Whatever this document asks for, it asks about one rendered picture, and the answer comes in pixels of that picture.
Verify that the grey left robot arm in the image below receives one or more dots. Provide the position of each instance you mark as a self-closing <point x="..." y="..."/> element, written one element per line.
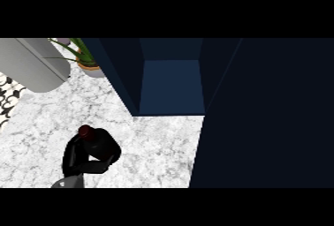
<point x="69" y="182"/>

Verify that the green plant in orange pot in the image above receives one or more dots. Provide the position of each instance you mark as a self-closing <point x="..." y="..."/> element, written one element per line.
<point x="87" y="63"/>

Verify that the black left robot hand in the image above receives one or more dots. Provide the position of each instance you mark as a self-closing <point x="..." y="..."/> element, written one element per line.
<point x="69" y="160"/>

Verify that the dark wine bottle red cap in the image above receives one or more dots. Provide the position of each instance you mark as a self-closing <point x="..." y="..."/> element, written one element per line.
<point x="103" y="145"/>

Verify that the grey rounded appliance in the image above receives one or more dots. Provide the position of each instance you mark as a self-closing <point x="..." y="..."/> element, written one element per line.
<point x="29" y="64"/>

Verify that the dark blue cabinet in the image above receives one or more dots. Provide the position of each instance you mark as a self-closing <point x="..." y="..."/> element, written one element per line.
<point x="171" y="88"/>

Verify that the dark blue cabinet door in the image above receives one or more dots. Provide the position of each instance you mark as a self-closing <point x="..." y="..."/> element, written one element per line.
<point x="269" y="117"/>

